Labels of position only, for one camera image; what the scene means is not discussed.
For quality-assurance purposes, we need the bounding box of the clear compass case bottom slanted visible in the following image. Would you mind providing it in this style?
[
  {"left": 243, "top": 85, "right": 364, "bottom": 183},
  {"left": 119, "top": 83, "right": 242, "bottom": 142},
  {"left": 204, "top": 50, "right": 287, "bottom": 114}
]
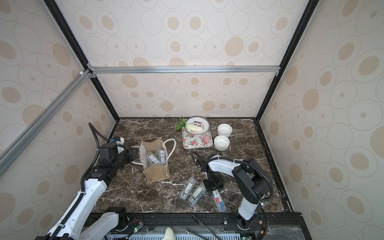
[{"left": 189, "top": 183, "right": 207, "bottom": 206}]

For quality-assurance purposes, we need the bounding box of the clear compass case red blue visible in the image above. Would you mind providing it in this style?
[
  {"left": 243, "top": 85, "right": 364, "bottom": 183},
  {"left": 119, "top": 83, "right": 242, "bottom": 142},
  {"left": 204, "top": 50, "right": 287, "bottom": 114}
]
[{"left": 158, "top": 150, "right": 167, "bottom": 165}]

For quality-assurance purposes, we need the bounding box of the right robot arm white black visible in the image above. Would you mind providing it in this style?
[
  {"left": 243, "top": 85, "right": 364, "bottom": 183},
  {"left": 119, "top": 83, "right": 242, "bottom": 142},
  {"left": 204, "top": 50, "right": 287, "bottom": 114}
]
[{"left": 195, "top": 154, "right": 274, "bottom": 230}]

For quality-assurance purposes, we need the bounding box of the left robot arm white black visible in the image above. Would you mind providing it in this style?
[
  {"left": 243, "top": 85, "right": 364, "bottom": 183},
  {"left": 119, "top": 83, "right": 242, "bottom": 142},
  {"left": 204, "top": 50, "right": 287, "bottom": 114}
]
[{"left": 36, "top": 124, "right": 138, "bottom": 240}]

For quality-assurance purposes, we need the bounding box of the white ceramic cup front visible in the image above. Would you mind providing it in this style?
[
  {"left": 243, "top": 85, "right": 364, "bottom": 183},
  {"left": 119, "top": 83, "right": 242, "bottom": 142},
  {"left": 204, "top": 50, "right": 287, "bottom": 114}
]
[{"left": 214, "top": 136, "right": 231, "bottom": 152}]

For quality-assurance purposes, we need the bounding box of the white ceramic cup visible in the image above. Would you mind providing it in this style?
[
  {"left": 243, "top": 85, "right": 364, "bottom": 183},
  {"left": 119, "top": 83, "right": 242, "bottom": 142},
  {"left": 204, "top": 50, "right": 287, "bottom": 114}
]
[
  {"left": 218, "top": 124, "right": 233, "bottom": 138},
  {"left": 214, "top": 136, "right": 231, "bottom": 152}
]

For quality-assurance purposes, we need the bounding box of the floral square plate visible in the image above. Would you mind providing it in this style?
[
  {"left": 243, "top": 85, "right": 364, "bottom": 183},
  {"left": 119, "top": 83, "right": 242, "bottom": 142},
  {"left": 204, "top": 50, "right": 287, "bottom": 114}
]
[{"left": 182, "top": 129, "right": 214, "bottom": 150}]

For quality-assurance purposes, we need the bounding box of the white ceramic cup rear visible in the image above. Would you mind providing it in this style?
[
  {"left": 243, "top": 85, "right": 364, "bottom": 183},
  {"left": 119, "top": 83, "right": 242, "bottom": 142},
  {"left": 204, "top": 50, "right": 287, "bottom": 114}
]
[{"left": 218, "top": 124, "right": 233, "bottom": 138}]

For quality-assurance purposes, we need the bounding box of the white vegetable with green leaves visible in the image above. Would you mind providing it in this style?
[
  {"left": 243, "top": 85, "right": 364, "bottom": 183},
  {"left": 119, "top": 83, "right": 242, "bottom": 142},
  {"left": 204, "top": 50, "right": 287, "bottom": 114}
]
[{"left": 175, "top": 117, "right": 203, "bottom": 134}]

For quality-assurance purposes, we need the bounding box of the round patterned bowl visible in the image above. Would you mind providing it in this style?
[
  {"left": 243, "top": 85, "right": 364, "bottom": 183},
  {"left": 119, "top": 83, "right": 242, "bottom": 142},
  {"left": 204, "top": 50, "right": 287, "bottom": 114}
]
[{"left": 186, "top": 117, "right": 210, "bottom": 135}]

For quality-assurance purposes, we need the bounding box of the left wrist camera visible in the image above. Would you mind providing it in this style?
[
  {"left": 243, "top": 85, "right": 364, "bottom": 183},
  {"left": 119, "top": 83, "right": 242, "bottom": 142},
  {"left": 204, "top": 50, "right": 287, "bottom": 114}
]
[{"left": 99, "top": 137, "right": 125, "bottom": 167}]

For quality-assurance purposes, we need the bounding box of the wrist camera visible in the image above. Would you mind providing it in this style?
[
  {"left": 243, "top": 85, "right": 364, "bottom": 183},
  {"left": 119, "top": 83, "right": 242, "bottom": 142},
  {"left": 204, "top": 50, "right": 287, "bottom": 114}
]
[
  {"left": 193, "top": 155, "right": 209, "bottom": 169},
  {"left": 99, "top": 137, "right": 125, "bottom": 167}
]

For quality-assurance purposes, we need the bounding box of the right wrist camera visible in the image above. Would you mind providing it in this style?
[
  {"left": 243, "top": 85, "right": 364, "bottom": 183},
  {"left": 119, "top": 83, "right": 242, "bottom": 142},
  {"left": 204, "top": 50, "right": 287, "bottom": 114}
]
[{"left": 193, "top": 155, "right": 209, "bottom": 169}]

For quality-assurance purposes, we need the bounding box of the black base frame front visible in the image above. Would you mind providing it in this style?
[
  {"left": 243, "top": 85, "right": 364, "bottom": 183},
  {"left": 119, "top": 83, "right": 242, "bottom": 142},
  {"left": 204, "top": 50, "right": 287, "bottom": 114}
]
[{"left": 101, "top": 213, "right": 311, "bottom": 240}]

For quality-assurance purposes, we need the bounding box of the aluminium rail back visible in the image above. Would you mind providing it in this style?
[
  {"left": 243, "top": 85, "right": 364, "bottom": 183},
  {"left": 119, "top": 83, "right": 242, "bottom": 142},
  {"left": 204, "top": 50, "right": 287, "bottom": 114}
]
[{"left": 91, "top": 66, "right": 280, "bottom": 74}]

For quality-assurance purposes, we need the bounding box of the aluminium rail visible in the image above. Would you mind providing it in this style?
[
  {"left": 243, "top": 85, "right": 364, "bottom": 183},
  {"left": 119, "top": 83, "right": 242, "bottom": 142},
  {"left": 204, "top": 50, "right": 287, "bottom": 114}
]
[
  {"left": 91, "top": 66, "right": 280, "bottom": 74},
  {"left": 1, "top": 70, "right": 91, "bottom": 175}
]

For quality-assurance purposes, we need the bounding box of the aluminium rail left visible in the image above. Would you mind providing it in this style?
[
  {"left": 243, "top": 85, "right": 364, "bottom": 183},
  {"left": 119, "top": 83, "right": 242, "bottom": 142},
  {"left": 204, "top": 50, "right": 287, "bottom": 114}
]
[{"left": 1, "top": 70, "right": 91, "bottom": 175}]

